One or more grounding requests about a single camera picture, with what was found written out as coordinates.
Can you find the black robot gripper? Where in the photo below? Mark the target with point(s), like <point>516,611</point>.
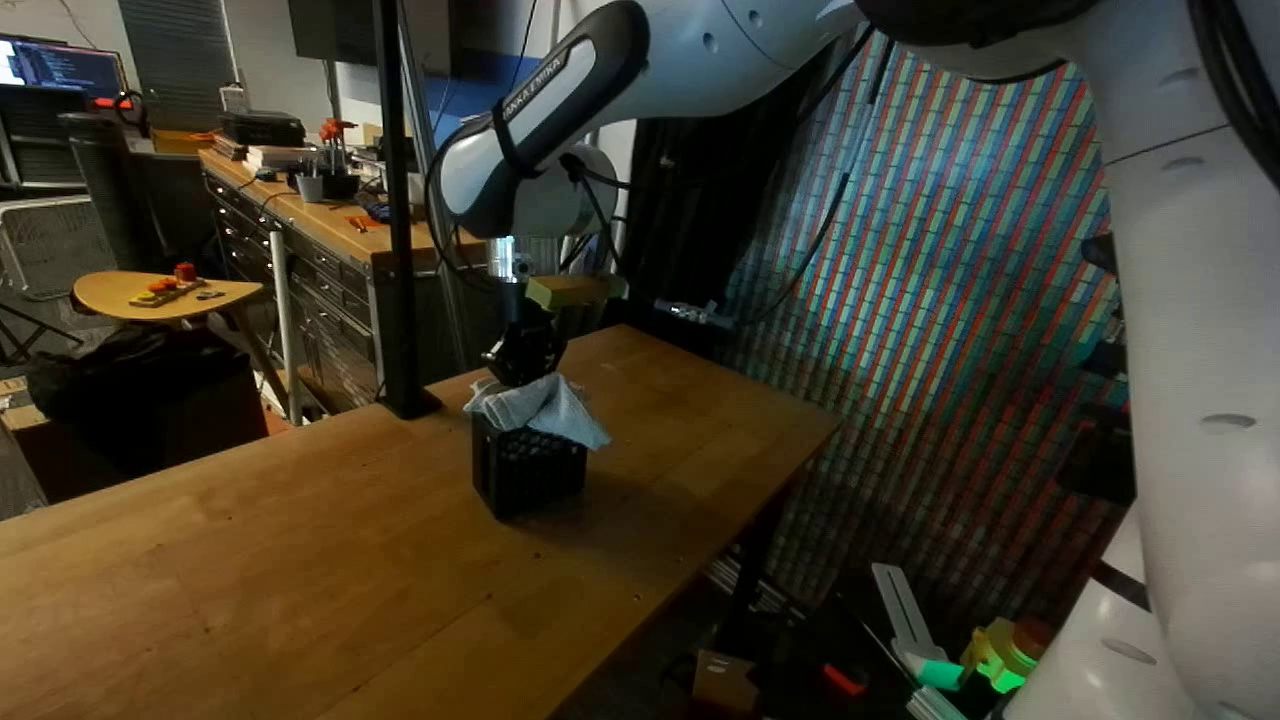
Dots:
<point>524,348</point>

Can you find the light grey cloth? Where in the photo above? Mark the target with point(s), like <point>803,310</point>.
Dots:
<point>544,404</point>

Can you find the black plastic crate box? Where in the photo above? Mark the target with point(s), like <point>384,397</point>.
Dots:
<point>524,470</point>

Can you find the wooden top drawer cabinet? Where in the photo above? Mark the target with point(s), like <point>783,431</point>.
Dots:
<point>324,278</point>

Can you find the black vertical pole stand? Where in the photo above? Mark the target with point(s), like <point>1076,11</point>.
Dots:
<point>405,388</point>

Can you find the black bin under stool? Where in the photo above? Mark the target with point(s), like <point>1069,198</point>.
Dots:
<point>151,397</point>

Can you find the round wooden stool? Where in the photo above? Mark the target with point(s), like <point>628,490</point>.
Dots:
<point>159,296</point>

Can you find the green yellow toy pile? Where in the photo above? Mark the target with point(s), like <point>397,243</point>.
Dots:
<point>982,678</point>

